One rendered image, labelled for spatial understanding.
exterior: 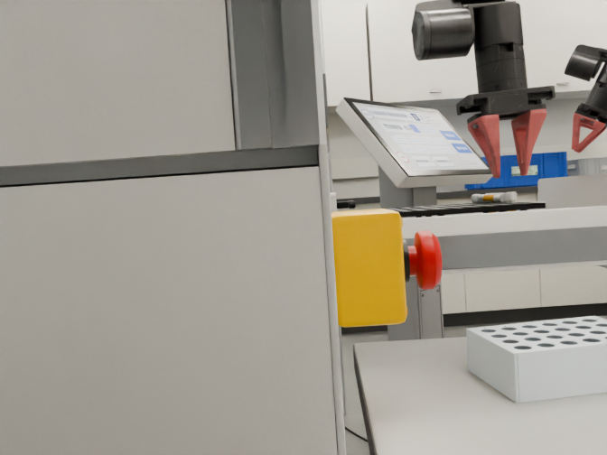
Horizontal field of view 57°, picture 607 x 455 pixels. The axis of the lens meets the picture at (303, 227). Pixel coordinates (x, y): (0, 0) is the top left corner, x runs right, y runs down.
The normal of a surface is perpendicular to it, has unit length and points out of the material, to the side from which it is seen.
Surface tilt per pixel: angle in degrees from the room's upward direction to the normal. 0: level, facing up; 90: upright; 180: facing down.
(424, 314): 90
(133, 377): 90
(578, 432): 0
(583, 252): 90
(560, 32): 90
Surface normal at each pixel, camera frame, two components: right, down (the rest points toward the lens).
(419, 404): -0.07, -1.00
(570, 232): -0.04, 0.05
